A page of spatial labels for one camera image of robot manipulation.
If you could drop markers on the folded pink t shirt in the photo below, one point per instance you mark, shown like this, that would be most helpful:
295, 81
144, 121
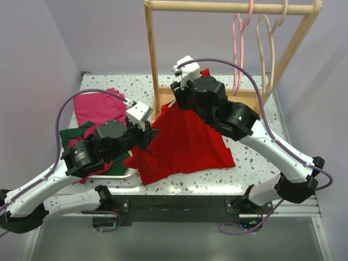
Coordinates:
98, 108

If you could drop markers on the white perforated plastic basket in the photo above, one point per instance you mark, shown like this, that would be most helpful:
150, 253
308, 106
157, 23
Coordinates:
114, 176

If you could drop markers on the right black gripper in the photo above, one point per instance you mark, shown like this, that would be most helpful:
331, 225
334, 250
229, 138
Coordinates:
180, 94

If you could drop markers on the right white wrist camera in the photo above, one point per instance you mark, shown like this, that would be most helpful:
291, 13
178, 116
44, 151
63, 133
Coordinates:
187, 72

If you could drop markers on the wooden clothes rack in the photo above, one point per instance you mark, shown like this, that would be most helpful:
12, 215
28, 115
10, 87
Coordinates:
273, 15

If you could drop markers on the dark green t shirt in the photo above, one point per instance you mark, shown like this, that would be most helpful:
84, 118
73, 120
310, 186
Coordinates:
70, 136

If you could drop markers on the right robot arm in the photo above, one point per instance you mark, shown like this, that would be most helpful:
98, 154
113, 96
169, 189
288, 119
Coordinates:
296, 181

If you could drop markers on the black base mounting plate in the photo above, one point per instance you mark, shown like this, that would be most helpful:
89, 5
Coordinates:
195, 208

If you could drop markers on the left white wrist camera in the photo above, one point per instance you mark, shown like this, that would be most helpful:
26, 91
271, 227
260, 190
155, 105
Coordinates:
138, 114

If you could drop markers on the pink hanger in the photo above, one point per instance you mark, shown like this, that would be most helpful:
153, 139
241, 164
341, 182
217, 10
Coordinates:
238, 28

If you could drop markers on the red t shirt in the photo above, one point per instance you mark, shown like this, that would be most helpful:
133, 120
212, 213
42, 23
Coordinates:
185, 144

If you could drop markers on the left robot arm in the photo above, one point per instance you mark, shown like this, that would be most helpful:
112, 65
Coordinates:
26, 208

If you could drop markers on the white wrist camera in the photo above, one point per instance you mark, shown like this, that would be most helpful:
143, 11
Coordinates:
138, 114
187, 72

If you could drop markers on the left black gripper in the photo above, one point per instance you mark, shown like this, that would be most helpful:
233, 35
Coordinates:
148, 135

